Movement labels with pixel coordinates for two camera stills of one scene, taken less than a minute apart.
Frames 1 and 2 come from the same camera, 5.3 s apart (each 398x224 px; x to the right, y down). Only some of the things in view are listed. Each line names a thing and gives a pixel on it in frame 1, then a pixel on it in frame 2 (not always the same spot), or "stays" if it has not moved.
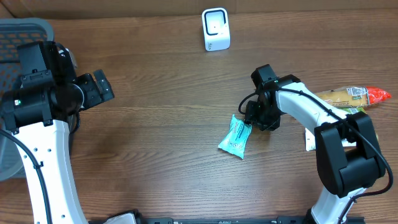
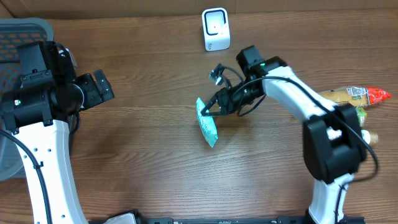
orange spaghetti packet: x=353 y=96 stays
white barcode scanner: x=216 y=28 stays
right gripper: x=253 y=118 -> x=229 y=101
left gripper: x=96 y=95 stays
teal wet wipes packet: x=235 y=141 -> x=206 y=124
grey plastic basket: x=15 y=32 stays
